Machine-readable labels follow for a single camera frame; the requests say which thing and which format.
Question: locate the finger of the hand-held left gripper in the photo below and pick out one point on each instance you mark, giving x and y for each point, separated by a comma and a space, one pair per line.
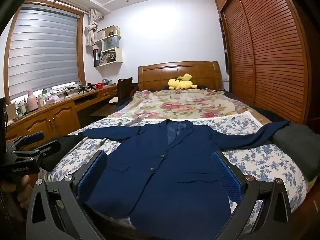
47, 150
33, 137

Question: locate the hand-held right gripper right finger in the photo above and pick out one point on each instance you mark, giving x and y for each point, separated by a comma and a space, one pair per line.
227, 177

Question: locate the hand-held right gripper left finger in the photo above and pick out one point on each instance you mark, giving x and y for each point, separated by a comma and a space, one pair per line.
91, 180

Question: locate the navy blue blazer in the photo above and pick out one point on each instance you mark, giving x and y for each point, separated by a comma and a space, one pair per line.
160, 192

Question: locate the black folded clothes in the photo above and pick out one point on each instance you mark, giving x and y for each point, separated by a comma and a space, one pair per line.
67, 152

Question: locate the dark grey folded clothes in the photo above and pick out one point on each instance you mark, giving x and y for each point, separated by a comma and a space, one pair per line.
297, 145

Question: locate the person's left hand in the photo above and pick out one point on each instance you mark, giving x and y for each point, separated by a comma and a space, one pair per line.
23, 190

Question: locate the wooden desk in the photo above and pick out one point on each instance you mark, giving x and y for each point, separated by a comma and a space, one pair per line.
60, 115

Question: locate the pink bottle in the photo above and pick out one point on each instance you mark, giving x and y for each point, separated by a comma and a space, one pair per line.
31, 102

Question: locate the blue floral bed sheet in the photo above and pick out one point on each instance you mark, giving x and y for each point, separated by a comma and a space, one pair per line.
262, 160

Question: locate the pink tissue box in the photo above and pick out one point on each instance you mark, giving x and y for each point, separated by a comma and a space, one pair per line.
53, 100

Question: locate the black gadget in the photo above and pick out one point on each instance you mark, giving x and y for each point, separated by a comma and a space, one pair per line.
85, 89

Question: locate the red basket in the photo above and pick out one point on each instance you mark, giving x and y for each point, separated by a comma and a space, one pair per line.
98, 86

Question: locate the navy bed cover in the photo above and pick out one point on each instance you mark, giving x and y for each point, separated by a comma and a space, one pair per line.
125, 102

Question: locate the rose floral blanket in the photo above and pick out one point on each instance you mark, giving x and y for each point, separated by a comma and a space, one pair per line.
180, 105

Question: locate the grey window blind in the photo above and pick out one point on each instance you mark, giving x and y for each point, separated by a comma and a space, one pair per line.
42, 50

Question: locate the wooden chair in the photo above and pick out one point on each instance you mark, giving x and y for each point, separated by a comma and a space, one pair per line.
125, 87

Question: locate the yellow plush toy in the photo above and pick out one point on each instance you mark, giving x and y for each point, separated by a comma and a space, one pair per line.
181, 83

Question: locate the row of books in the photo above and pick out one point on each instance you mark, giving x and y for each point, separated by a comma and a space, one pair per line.
107, 58

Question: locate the tied beige curtain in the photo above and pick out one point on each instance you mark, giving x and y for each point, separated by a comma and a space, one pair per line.
90, 33

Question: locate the wooden headboard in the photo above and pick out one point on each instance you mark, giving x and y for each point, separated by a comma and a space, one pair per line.
155, 76

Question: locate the grey paper bag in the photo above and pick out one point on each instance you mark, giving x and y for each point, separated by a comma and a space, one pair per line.
111, 43

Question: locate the wooden louvred wardrobe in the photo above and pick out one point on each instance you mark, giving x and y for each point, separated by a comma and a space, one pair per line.
270, 55

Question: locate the curtain rod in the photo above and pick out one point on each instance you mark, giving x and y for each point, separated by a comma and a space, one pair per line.
60, 0

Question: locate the wooden window frame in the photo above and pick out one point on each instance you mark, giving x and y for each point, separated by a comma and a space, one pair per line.
80, 55

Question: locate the white wall shelf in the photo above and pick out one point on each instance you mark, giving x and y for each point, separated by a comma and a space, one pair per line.
118, 55

